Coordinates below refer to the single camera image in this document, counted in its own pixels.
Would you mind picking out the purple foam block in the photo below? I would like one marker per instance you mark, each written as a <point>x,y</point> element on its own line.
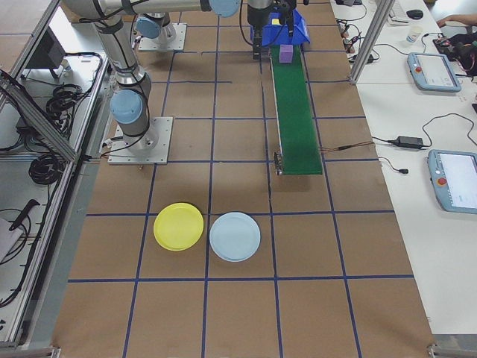
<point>286,55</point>

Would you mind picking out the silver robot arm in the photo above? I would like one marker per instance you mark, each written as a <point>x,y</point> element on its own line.
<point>119,56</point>
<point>147,26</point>

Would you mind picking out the bystander bare forearm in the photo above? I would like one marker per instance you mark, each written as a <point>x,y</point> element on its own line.
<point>466,19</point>

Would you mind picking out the light blue plate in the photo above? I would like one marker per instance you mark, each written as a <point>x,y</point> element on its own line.
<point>234,236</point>

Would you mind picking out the yellow plate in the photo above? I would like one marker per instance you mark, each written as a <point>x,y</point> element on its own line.
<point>179,225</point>

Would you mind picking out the bystander bare hand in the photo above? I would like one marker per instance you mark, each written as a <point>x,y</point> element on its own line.
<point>445,21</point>

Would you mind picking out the blue plastic storage bin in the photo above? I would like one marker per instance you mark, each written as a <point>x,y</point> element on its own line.
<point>300,33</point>

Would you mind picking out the green conveyor belt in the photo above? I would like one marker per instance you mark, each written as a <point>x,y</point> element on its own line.
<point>298,130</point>

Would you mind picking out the white keyboard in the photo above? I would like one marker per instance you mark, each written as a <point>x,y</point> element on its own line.
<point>398,11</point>

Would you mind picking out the white paper cup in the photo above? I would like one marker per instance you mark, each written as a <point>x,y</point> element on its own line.
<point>413,35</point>

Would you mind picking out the black computer mouse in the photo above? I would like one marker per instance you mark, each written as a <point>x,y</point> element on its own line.
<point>414,14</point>

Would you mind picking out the blue grey teach pendant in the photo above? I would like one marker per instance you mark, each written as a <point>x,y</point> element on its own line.
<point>434,71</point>
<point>454,182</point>

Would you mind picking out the black power adapter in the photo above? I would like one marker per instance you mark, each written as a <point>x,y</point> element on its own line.
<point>410,141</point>

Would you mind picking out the white side table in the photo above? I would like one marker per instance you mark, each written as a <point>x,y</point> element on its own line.
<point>410,223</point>

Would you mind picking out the white square base plate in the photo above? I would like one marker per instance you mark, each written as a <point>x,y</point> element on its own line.
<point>179,37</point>
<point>160,149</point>

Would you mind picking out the aluminium profile post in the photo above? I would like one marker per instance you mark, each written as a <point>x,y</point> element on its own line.
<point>367,48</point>

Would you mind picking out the V-shaped metal bar frame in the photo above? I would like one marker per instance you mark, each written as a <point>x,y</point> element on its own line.
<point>41,127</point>

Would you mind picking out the metal table corner bracket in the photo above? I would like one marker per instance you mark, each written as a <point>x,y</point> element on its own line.
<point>48,352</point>
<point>434,351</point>

